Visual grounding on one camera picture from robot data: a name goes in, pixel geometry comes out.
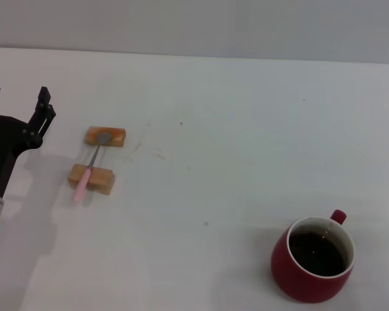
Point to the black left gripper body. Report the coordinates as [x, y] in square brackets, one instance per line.
[0, 145]

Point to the red cup with coffee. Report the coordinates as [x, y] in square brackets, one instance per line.
[285, 278]

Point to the orange stained wooden block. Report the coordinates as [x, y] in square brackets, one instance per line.
[118, 137]

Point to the plain light wooden block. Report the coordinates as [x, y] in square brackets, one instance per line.
[100, 179]

